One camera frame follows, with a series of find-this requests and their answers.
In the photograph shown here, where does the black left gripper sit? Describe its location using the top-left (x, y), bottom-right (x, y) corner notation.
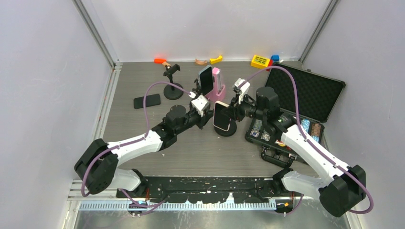
top-left (175, 108), bottom-right (214, 135)

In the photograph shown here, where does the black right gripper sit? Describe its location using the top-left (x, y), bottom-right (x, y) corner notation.
top-left (223, 91), bottom-right (267, 122)

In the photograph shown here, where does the black phone stand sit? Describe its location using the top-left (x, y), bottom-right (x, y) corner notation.
top-left (192, 79), bottom-right (205, 99)
top-left (213, 120), bottom-right (237, 137)
top-left (163, 64), bottom-right (183, 100)

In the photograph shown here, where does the smartphone with cream case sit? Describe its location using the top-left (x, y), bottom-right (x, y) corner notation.
top-left (213, 101), bottom-right (231, 131)

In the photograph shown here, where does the smartphone with clear case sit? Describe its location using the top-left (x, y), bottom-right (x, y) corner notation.
top-left (198, 65), bottom-right (213, 95)

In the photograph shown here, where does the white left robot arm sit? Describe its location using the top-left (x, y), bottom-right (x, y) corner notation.
top-left (74, 105), bottom-right (214, 198)

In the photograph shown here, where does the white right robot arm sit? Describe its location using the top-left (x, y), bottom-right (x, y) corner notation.
top-left (229, 86), bottom-right (373, 217)

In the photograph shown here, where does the pink wedge stand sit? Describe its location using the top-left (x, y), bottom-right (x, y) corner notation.
top-left (206, 67), bottom-right (226, 102)

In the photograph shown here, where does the black smartphone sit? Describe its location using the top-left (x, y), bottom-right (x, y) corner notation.
top-left (133, 94), bottom-right (161, 109)

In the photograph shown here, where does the yellow toy brick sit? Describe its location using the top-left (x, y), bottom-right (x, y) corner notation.
top-left (250, 55), bottom-right (270, 69)

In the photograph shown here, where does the red toy brick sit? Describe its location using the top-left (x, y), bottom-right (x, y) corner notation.
top-left (267, 59), bottom-right (274, 67)

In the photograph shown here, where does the tan arch block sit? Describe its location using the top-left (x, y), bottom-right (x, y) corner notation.
top-left (194, 59), bottom-right (208, 66)

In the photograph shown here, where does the blue toy brick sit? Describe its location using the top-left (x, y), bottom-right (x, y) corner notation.
top-left (271, 55), bottom-right (280, 62)

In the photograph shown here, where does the yellow arch block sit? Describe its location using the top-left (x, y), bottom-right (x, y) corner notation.
top-left (209, 55), bottom-right (223, 64)

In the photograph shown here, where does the black foam-lined case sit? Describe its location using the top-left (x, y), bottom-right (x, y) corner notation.
top-left (245, 62), bottom-right (346, 167)

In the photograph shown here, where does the orange wooden block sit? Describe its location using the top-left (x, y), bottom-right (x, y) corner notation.
top-left (153, 58), bottom-right (167, 64)

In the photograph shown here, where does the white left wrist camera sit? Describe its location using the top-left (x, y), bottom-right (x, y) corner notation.
top-left (189, 92), bottom-right (210, 116)

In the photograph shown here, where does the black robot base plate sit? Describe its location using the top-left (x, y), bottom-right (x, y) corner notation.
top-left (116, 175), bottom-right (304, 205)

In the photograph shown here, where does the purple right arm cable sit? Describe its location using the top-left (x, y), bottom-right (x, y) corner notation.
top-left (237, 66), bottom-right (374, 217)

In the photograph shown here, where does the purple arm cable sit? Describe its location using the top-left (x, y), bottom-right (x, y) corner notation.
top-left (81, 82), bottom-right (197, 216)
top-left (237, 66), bottom-right (374, 217)

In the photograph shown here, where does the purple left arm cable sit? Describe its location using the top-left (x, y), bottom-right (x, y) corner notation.
top-left (81, 82), bottom-right (197, 216)

